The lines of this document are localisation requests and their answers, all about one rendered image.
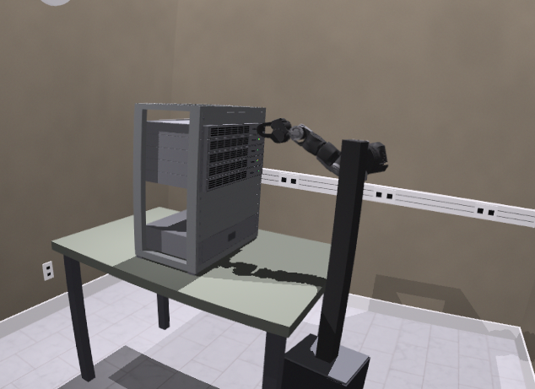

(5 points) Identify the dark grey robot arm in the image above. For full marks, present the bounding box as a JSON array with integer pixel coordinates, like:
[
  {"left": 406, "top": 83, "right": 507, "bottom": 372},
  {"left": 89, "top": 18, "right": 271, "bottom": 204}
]
[{"left": 289, "top": 124, "right": 388, "bottom": 181}]

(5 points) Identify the grey server rack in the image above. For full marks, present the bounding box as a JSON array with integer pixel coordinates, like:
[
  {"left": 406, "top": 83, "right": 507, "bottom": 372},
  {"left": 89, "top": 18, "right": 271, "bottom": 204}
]
[{"left": 133, "top": 103, "right": 266, "bottom": 276}]

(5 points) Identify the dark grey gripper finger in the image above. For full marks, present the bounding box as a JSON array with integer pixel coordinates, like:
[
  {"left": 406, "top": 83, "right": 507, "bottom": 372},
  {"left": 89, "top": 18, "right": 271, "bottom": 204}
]
[
  {"left": 257, "top": 129, "right": 272, "bottom": 139},
  {"left": 257, "top": 122, "right": 272, "bottom": 129}
]

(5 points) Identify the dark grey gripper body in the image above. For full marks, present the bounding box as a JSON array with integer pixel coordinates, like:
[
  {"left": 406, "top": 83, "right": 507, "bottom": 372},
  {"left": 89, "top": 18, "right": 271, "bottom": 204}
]
[{"left": 271, "top": 118, "right": 300, "bottom": 143}]

